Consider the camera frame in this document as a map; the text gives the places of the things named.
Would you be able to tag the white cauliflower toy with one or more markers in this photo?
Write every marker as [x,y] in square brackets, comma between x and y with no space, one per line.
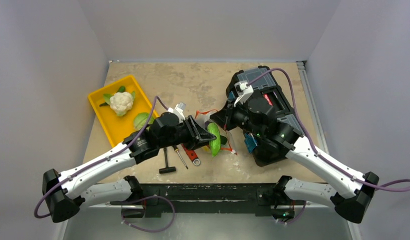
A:
[120,102]

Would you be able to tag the red adjustable wrench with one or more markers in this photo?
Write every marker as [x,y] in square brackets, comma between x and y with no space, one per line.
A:
[192,156]

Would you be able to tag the yellow plastic tray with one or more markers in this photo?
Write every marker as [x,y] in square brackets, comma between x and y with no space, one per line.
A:
[116,128]

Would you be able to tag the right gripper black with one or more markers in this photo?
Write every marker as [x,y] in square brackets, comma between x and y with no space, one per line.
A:
[228,114]

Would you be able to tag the aluminium frame rail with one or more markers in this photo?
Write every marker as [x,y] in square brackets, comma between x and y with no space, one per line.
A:
[201,86]

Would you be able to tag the clear zip top bag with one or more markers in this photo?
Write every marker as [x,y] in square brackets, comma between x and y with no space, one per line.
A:
[203,119]

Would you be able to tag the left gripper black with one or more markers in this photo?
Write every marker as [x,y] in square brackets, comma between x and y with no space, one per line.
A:
[196,134]

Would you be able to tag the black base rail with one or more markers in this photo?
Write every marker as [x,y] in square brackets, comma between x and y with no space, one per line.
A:
[260,199]

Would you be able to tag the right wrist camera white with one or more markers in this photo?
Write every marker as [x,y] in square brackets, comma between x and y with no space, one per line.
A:
[244,91]

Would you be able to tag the black yellow screwdriver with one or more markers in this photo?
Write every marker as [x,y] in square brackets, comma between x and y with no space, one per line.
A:
[176,149]

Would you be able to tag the green pepper toy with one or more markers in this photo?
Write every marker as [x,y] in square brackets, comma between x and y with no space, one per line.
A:
[214,144]

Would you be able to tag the black toolbox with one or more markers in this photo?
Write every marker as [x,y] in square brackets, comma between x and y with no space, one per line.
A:
[274,96]

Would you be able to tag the pale green cabbage toy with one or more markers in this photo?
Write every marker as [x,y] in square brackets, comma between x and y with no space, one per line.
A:
[141,119]

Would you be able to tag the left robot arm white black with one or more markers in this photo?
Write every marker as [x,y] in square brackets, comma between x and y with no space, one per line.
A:
[65,192]

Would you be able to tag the black T-handle tool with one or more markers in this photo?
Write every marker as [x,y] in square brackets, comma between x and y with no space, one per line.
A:
[167,169]

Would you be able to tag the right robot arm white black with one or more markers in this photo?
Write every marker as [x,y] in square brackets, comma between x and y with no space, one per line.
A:
[348,191]

